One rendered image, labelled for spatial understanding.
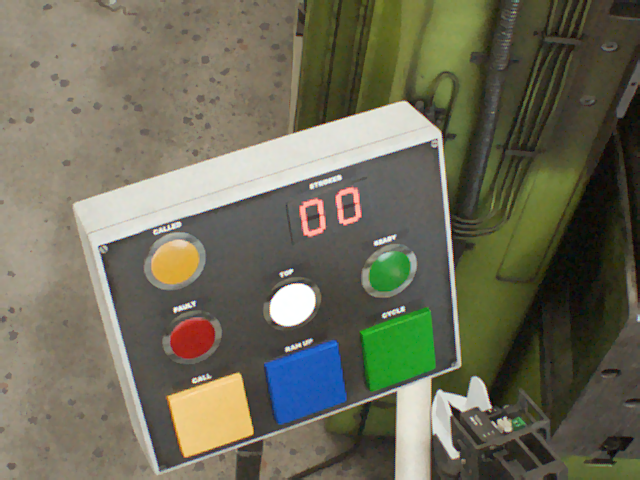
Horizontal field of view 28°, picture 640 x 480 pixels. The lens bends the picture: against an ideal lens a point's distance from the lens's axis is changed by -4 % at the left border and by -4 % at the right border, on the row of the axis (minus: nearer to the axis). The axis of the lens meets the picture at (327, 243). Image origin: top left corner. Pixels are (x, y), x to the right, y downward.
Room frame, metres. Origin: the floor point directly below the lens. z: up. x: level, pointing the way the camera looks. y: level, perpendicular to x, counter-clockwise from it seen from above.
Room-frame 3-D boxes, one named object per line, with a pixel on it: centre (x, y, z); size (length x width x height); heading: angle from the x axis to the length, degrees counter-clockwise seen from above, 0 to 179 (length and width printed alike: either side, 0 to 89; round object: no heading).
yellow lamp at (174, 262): (0.54, 0.13, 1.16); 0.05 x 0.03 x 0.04; 96
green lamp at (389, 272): (0.61, -0.06, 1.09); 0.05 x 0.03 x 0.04; 96
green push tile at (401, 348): (0.57, -0.09, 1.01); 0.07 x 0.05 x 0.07; 121
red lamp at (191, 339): (0.51, 0.11, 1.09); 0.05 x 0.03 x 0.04; 96
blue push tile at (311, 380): (0.52, 0.00, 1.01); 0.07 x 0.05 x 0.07; 121
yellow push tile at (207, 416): (0.47, 0.09, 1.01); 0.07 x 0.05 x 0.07; 121
